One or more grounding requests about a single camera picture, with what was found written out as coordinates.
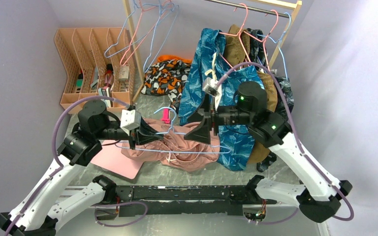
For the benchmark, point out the peach plastic file organizer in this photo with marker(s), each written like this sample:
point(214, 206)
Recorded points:
point(88, 71)

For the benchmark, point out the pink hanger with blue shorts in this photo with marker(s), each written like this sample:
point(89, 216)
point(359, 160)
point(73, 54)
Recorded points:
point(238, 35)

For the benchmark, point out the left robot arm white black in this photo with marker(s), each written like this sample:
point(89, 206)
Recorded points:
point(39, 213)

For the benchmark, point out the wooden clothes rack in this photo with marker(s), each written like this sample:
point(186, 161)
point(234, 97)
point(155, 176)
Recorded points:
point(293, 7)

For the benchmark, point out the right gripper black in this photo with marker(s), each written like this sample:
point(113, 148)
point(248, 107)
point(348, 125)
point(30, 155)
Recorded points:
point(202, 133)

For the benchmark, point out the pink flat board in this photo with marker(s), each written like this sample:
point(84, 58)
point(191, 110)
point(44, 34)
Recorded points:
point(111, 158)

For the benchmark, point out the pink hanger on left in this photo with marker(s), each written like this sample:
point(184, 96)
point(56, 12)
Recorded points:
point(144, 19)

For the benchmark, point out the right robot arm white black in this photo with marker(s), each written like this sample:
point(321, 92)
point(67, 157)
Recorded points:
point(320, 194)

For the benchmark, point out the pink shorts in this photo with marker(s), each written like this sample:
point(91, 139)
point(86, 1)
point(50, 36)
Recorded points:
point(187, 163)

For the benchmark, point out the blue shark print shorts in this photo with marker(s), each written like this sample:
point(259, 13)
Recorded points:
point(211, 43)

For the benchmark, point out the pink hanger with brown shorts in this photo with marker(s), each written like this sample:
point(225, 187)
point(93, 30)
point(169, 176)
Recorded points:
point(267, 39)

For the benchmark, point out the brown shorts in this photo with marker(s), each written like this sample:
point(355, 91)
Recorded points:
point(269, 87)

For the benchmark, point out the light blue wire hanger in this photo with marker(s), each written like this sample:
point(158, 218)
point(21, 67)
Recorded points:
point(174, 142)

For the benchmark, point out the orange camouflage shorts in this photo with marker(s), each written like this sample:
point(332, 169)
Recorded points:
point(167, 77)

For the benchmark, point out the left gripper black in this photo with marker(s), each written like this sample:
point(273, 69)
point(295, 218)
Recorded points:
point(136, 137)

